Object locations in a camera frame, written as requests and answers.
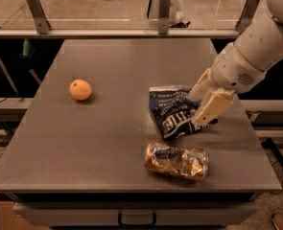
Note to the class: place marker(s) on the orange fruit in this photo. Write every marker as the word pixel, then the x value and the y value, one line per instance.
pixel 80 90

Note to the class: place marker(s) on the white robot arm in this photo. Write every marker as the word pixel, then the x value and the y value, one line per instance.
pixel 261 44

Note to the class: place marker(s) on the grey table drawer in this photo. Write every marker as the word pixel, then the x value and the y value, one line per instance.
pixel 96 214

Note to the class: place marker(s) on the middle metal bracket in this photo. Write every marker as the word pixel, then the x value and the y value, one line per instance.
pixel 163 16

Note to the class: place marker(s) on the right metal bracket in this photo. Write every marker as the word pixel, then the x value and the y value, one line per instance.
pixel 247 15

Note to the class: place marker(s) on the black drawer handle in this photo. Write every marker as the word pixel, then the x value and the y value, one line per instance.
pixel 138 219

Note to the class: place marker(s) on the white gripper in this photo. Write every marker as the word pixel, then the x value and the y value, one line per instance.
pixel 234 68

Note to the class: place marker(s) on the crushed orange soda can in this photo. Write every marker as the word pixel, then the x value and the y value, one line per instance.
pixel 189 164

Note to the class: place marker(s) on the blue chip bag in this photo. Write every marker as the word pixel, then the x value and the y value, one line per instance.
pixel 173 112

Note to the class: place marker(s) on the metal bracket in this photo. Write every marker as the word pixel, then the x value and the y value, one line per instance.
pixel 247 15
pixel 163 16
pixel 42 25

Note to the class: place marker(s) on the left metal bracket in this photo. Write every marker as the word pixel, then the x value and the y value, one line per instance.
pixel 42 25

